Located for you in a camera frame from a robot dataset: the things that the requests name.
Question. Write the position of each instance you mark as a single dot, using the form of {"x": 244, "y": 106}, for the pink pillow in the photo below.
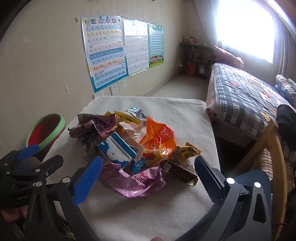
{"x": 227, "y": 56}

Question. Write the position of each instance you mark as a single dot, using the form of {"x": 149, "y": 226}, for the dark bedside shelf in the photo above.
{"x": 185, "y": 58}

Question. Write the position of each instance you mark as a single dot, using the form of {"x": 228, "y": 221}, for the white blue milk carton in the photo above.
{"x": 115, "y": 150}

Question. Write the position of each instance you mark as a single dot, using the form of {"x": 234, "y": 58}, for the newspaper ball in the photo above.
{"x": 92, "y": 125}

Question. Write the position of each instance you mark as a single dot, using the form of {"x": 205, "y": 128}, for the purple plastic bag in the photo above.
{"x": 134, "y": 183}

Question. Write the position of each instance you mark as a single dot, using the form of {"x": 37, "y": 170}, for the small white bag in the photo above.
{"x": 201, "y": 69}

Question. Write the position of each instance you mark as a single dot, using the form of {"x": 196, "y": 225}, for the bed with plaid quilt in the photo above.
{"x": 231, "y": 92}

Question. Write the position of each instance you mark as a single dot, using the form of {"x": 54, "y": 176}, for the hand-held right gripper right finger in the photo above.
{"x": 207, "y": 172}

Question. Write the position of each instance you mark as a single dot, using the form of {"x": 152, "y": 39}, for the green rimmed red bin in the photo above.
{"x": 46, "y": 132}

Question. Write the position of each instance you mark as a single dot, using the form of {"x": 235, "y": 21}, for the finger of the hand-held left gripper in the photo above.
{"x": 49, "y": 164}
{"x": 29, "y": 151}

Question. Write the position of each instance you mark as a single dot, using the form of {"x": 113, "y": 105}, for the blue letter wall poster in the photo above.
{"x": 104, "y": 58}

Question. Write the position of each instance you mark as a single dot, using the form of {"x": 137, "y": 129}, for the white chart wall poster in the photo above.
{"x": 136, "y": 46}

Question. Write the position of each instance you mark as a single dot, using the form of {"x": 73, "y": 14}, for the dark clothing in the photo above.
{"x": 286, "y": 120}

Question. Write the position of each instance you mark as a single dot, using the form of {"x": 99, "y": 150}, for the patterned curtain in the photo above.
{"x": 286, "y": 46}

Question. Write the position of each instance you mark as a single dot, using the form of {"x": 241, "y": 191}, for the silver foil wrapper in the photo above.
{"x": 136, "y": 112}

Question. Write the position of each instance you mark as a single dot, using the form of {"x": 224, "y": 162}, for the white wall socket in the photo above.
{"x": 121, "y": 85}
{"x": 114, "y": 89}

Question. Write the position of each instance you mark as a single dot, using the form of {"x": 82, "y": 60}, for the dark brown cigarette pack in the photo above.
{"x": 178, "y": 171}

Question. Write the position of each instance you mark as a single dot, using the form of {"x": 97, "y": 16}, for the yellow brown snack wrapper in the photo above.
{"x": 188, "y": 151}

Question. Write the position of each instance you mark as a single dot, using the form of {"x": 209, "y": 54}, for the wooden chair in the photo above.
{"x": 275, "y": 143}

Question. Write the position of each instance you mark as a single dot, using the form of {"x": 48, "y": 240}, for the small blue wrapper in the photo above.
{"x": 140, "y": 164}

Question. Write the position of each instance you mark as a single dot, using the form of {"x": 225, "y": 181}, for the red container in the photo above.
{"x": 191, "y": 69}

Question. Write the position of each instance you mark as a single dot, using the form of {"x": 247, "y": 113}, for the bright window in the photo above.
{"x": 245, "y": 27}

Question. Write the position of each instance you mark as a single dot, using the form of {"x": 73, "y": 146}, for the green chart wall poster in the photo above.
{"x": 156, "y": 41}

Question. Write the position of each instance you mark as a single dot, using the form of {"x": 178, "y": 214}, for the plaid chair cushion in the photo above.
{"x": 266, "y": 161}

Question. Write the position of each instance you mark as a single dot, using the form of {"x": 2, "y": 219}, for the blue floral pillow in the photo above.
{"x": 285, "y": 87}

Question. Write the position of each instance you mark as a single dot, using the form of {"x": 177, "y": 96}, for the person's left hand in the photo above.
{"x": 10, "y": 214}

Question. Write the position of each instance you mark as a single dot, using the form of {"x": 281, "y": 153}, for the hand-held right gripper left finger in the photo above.
{"x": 89, "y": 178}

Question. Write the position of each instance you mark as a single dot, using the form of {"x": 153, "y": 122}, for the orange plastic bag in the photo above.
{"x": 159, "y": 136}

